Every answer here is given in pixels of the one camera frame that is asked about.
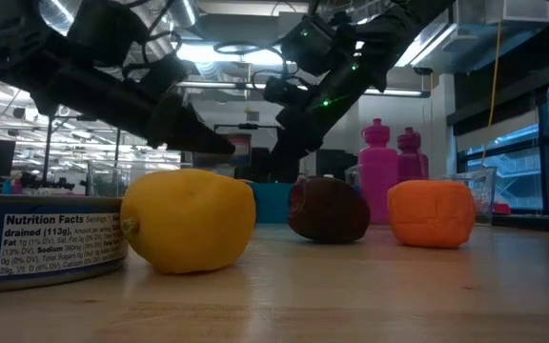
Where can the clear plastic container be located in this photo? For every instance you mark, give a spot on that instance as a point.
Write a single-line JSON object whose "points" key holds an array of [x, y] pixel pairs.
{"points": [[484, 195], [107, 178]]}

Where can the yellow toy lemon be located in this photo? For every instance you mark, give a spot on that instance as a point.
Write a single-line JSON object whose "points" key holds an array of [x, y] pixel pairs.
{"points": [[189, 224]]}

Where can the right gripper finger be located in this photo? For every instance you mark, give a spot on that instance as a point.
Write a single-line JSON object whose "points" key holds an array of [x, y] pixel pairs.
{"points": [[296, 133]]}

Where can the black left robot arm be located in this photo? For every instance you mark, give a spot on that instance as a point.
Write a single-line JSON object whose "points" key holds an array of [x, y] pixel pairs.
{"points": [[22, 52]]}

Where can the black metal stand frame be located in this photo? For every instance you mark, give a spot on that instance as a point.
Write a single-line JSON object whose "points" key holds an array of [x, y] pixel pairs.
{"points": [[46, 157]]}

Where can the long ceiling light bar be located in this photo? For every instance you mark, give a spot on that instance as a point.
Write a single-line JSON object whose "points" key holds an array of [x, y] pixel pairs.
{"points": [[398, 91]]}

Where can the blue label tin can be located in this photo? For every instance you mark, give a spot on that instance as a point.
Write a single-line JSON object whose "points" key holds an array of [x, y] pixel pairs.
{"points": [[41, 248]]}

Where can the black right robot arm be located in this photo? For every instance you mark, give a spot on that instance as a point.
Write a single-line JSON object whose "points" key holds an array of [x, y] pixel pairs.
{"points": [[398, 28]]}

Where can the dark maroon toy fruit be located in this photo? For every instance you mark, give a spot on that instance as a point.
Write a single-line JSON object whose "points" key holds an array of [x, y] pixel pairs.
{"points": [[327, 212]]}

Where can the small red box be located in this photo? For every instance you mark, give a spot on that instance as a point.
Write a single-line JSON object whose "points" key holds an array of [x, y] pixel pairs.
{"points": [[502, 208]]}

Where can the blocky orange toy fruit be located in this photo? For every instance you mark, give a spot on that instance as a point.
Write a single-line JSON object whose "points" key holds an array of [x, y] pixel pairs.
{"points": [[429, 214]]}

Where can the teal plastic bin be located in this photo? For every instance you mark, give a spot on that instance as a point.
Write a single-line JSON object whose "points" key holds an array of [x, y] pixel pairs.
{"points": [[272, 202]]}

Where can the small wall sign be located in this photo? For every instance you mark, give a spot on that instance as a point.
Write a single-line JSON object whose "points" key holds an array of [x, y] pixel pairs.
{"points": [[252, 115]]}

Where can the pink plastic bottle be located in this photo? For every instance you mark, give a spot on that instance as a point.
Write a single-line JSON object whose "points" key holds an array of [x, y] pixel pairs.
{"points": [[378, 181]]}

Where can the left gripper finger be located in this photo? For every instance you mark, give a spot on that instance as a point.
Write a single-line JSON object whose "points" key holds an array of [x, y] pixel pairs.
{"points": [[189, 131]]}

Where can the magenta plastic bottle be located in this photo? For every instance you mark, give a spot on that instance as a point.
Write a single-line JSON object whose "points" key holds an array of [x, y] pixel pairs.
{"points": [[410, 162]]}

